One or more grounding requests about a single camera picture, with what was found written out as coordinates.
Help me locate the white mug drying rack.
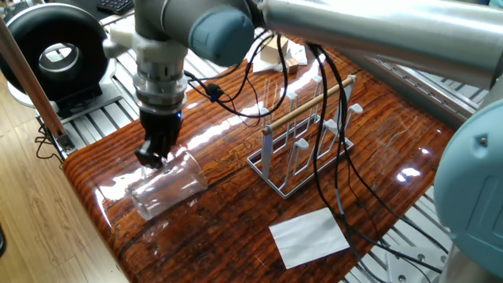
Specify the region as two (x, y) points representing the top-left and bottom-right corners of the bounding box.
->
(246, 73), (365, 200)

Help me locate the black ring-shaped device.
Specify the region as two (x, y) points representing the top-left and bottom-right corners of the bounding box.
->
(0, 2), (123, 119)

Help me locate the thin black floor cable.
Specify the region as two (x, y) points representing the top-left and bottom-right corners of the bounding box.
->
(34, 117), (66, 168)

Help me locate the crumpled white napkin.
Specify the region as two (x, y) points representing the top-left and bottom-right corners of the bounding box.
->
(251, 39), (309, 74)

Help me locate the black cable with metal connector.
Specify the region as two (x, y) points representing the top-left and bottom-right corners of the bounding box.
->
(306, 42), (443, 283)

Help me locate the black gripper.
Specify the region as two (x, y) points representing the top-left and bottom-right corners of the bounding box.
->
(134, 108), (185, 171)

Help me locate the large wooden cube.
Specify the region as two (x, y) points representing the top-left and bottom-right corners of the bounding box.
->
(259, 37), (291, 65)

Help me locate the white paper sheet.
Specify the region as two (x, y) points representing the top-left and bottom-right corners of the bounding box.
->
(268, 207), (351, 270)

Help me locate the brown frame post with bracket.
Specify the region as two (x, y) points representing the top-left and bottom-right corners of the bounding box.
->
(0, 17), (77, 156)

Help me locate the black cable with angled plug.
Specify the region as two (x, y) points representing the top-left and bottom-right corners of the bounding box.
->
(183, 29), (290, 119)

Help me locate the black keyboard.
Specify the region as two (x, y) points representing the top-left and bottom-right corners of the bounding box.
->
(95, 0), (136, 17)

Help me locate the aluminium table frame rail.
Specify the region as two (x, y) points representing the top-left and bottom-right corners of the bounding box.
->
(337, 49), (479, 131)

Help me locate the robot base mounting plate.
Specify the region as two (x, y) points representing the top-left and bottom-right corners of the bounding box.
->
(384, 243), (451, 283)

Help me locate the black cable with grey sleeve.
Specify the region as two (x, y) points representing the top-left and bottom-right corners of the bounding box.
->
(314, 42), (450, 256)

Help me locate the clear glass cup with handle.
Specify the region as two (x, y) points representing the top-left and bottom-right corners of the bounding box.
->
(125, 147), (209, 221)

